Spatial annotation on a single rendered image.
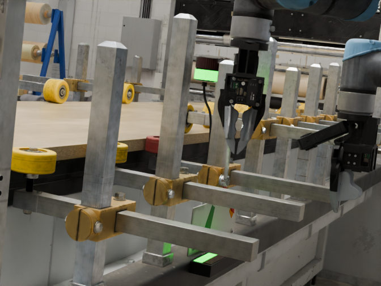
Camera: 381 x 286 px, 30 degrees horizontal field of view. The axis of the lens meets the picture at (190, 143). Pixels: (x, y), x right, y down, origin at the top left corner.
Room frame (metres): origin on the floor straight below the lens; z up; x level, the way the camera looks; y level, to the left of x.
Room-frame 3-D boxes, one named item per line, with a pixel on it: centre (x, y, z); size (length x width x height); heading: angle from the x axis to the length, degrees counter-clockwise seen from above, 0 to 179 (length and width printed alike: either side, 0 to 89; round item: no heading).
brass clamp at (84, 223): (1.12, 0.13, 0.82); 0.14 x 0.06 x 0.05; 156
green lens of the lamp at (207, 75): (1.58, -0.02, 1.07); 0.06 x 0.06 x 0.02
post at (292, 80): (2.02, -0.26, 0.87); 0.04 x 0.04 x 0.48; 66
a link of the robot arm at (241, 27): (1.34, -0.09, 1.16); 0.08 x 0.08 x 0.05
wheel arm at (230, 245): (1.12, 0.08, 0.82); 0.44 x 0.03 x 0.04; 66
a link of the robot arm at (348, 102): (1.49, -0.33, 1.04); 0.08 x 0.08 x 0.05
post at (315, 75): (2.25, -0.36, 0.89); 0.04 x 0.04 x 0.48; 66
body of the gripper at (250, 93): (1.33, -0.09, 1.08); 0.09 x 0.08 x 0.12; 176
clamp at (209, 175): (1.58, -0.07, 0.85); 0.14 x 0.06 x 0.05; 156
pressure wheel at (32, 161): (1.20, 0.27, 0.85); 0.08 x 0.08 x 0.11
